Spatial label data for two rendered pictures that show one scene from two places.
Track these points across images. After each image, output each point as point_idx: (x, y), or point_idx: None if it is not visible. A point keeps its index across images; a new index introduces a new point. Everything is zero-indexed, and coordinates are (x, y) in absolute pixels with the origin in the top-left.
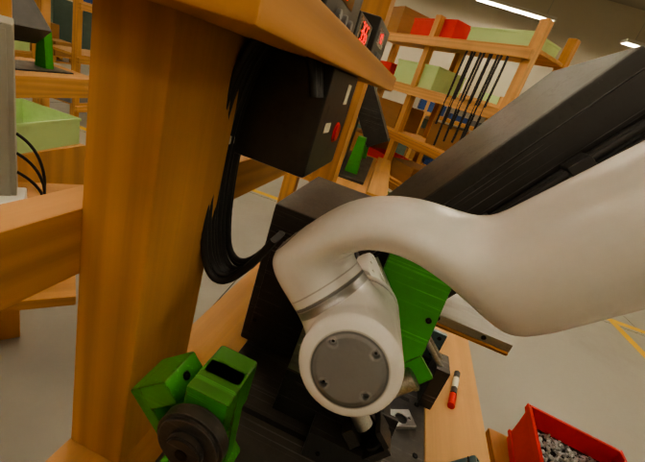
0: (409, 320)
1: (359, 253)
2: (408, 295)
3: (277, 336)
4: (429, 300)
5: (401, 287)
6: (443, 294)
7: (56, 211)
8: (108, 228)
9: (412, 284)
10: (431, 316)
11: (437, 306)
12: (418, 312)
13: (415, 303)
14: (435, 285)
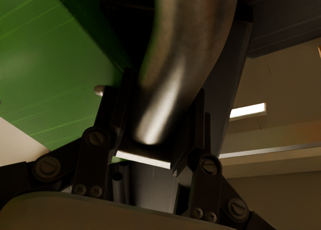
0: (4, 76)
1: (226, 60)
2: (68, 106)
3: None
4: (40, 123)
5: (91, 108)
6: (43, 140)
7: None
8: None
9: (87, 122)
10: (2, 108)
11: (21, 123)
12: (18, 97)
13: (42, 104)
14: (65, 141)
